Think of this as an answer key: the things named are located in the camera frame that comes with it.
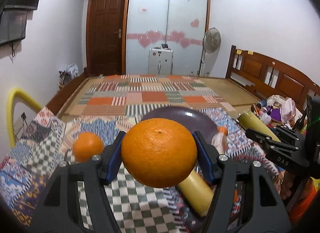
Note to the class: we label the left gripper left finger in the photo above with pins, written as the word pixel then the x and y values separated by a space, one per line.
pixel 58 208

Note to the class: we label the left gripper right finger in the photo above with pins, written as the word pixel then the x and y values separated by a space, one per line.
pixel 245 199

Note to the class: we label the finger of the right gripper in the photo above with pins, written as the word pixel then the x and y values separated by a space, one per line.
pixel 266 142
pixel 287 135

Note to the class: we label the small orange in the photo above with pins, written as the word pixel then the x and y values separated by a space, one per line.
pixel 86 146

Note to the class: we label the large orange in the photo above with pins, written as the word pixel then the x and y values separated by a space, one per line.
pixel 159 152

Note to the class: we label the person's right hand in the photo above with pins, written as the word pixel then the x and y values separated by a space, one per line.
pixel 286 185

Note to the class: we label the pile of toys and bags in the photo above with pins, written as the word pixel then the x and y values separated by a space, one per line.
pixel 278 111

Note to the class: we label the wooden bed headboard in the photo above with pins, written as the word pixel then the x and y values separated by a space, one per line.
pixel 263 76

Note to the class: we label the dark purple plate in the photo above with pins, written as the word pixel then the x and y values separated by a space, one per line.
pixel 192 120

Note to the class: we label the colourful patterned blanket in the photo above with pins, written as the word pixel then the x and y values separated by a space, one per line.
pixel 137 208

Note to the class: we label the white standing fan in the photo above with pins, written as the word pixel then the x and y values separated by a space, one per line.
pixel 210 49

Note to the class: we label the yellow foam tube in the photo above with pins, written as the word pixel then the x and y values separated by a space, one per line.
pixel 18 96

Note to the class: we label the patchwork striped bed mat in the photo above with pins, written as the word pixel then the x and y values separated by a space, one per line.
pixel 132 95

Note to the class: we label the silver suitcase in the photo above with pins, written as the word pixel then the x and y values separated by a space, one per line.
pixel 160 60

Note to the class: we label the frosted glass wardrobe doors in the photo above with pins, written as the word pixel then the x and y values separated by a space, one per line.
pixel 181 24

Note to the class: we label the brown wooden door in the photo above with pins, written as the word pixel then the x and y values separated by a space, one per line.
pixel 104 31

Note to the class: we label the small wall monitor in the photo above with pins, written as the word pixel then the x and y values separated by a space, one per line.
pixel 13 25

